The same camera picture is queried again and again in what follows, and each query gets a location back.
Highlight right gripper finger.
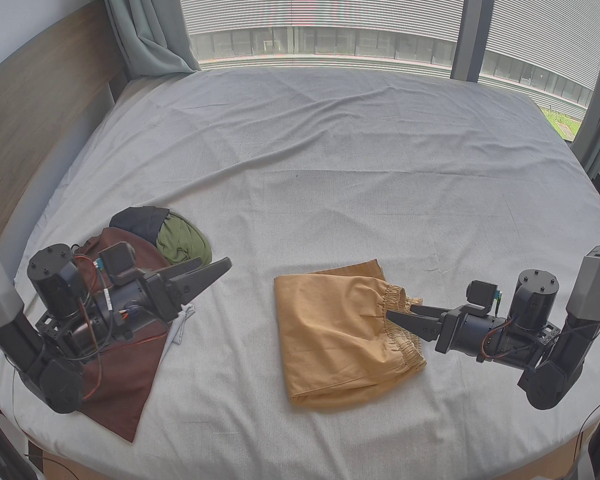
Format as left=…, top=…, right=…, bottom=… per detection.
left=409, top=304, right=456, bottom=320
left=385, top=309, right=445, bottom=343

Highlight window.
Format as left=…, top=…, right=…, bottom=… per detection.
left=172, top=0, right=600, bottom=141

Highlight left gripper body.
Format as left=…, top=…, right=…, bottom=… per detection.
left=87, top=270, right=182, bottom=341

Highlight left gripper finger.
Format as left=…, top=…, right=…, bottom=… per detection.
left=171, top=256, right=233, bottom=304
left=161, top=257, right=205, bottom=285

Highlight bed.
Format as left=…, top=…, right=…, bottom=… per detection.
left=0, top=0, right=600, bottom=480

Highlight pale grey garment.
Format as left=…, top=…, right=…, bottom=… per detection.
left=157, top=304, right=197, bottom=369

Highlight green garment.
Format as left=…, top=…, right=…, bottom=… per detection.
left=156, top=211, right=213, bottom=269

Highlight dark brown garment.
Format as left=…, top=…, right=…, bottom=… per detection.
left=60, top=227, right=181, bottom=443

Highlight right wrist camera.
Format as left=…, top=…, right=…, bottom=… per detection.
left=466, top=280, right=499, bottom=317

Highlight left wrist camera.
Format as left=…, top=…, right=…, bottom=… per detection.
left=97, top=242, right=137, bottom=288

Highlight black garment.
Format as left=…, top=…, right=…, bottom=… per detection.
left=109, top=206, right=172, bottom=244

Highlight tan shorts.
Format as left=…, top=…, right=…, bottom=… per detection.
left=273, top=259, right=427, bottom=410

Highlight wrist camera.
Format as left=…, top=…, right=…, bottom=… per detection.
left=466, top=280, right=499, bottom=317
left=97, top=242, right=137, bottom=288

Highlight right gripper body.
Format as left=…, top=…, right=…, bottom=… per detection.
left=434, top=305, right=511, bottom=361

